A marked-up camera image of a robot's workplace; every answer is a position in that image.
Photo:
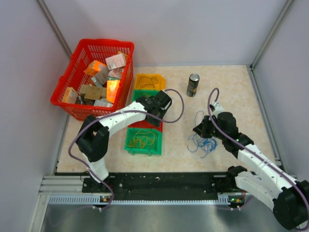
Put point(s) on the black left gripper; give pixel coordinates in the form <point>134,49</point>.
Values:
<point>154,122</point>

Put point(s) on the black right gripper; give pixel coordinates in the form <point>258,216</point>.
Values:
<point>202,129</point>

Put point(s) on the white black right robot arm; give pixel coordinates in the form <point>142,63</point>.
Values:
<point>286,197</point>

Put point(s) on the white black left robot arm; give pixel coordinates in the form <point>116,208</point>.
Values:
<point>93,142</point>

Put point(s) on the red plastic bin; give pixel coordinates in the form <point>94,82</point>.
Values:
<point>146,125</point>

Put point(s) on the green plastic bin upper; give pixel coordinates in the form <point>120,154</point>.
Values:
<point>139,97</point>

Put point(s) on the green plastic bin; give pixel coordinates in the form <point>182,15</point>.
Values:
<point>143,141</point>
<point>139,97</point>

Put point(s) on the yellow plastic bin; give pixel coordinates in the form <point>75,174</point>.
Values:
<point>149,81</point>

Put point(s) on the green plastic bin lower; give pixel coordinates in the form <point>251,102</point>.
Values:
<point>143,141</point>

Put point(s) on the dark drink can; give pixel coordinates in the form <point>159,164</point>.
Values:
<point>192,84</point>

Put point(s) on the bright orange box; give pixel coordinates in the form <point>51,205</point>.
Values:
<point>112,88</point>

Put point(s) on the pink white box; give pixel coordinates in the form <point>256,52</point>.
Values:
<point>116,61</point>

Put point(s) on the brown cardboard box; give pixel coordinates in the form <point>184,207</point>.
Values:
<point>92,92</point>

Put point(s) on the yellow box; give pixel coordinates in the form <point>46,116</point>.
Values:
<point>70,96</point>

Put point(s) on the red plastic basket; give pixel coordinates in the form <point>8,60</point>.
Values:
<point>87,51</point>

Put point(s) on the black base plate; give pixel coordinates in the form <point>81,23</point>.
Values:
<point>165,186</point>

